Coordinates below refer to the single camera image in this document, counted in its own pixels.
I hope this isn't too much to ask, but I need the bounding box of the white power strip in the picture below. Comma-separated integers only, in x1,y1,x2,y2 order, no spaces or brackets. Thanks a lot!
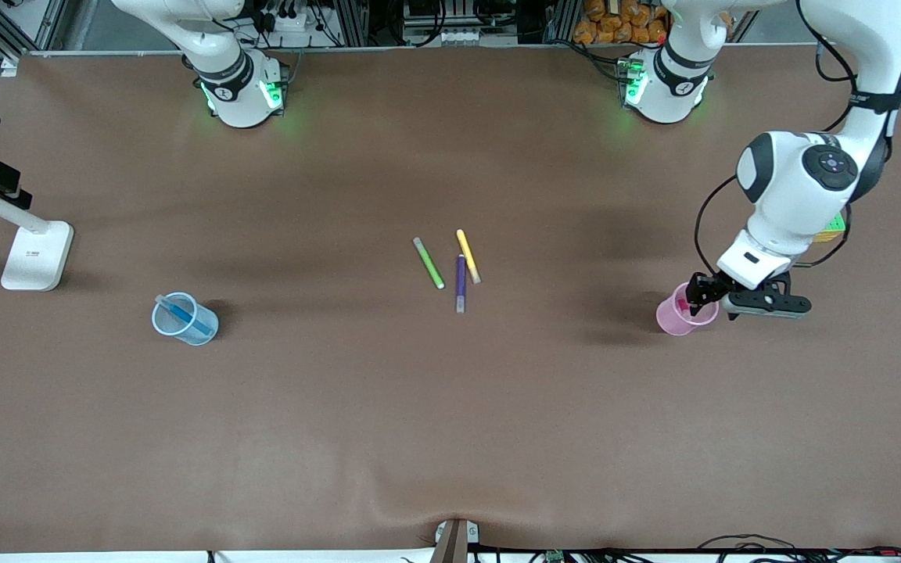
251,4,326,34

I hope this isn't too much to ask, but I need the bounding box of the yellow marker pen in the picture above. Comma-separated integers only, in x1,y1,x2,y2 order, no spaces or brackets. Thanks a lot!
456,228,482,285

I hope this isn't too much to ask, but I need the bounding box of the orange snack bag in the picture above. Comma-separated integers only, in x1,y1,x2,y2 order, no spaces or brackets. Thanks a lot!
573,0,672,45

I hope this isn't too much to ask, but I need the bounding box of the light blue plastic cup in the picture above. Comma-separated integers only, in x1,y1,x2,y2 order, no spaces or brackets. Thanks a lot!
152,292,220,346

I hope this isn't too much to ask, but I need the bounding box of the pink plastic cup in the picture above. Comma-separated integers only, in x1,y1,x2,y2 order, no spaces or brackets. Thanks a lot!
656,281,720,337

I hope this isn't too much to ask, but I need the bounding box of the blue marker pen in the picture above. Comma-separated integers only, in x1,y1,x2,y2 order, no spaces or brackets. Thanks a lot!
155,296,213,341

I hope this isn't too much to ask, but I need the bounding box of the colourful puzzle cube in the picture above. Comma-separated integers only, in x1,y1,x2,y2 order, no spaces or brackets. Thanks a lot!
814,213,848,244

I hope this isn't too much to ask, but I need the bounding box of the green marker pen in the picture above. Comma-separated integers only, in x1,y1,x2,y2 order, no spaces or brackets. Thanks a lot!
413,237,446,290

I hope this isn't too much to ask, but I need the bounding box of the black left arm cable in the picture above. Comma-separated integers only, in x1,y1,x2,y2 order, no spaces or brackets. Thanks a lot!
694,174,742,276

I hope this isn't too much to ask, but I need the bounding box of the metal table edge bracket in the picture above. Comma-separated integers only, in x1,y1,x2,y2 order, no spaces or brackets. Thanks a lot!
431,518,480,563

